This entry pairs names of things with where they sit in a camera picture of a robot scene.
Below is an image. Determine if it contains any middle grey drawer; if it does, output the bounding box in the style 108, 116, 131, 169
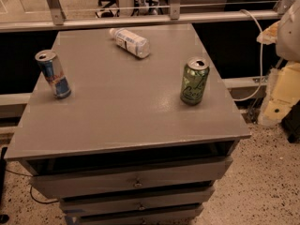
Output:
60, 184, 215, 217

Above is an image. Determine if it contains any grey drawer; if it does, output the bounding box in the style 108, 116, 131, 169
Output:
65, 203, 203, 225
30, 156, 233, 199
60, 184, 215, 217

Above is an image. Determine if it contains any clear plastic water bottle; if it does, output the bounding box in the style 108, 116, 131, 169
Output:
110, 28, 150, 59

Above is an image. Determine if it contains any blue silver energy drink can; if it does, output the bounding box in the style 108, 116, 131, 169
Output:
35, 50, 71, 98

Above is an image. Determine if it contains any white cable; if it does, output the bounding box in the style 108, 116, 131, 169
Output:
233, 8, 265, 102

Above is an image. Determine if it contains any black stand left edge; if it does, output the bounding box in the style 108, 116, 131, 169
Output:
0, 147, 9, 225

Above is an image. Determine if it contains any bottom grey drawer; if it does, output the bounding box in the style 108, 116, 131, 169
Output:
65, 203, 203, 225

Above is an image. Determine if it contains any black floor cable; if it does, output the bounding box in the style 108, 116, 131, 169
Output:
4, 168, 60, 205

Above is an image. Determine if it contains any black object right edge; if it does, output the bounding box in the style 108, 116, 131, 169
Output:
281, 101, 300, 143

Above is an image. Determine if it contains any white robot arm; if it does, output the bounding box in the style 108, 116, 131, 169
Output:
257, 0, 300, 62

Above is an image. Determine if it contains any green soda can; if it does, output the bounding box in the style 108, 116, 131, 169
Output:
180, 57, 210, 105

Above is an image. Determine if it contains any metal railing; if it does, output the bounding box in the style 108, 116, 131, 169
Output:
0, 0, 300, 34

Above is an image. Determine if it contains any top grey drawer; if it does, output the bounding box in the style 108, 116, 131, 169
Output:
30, 156, 233, 199

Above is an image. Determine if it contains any grey drawer cabinet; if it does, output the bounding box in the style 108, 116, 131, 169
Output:
4, 23, 252, 225

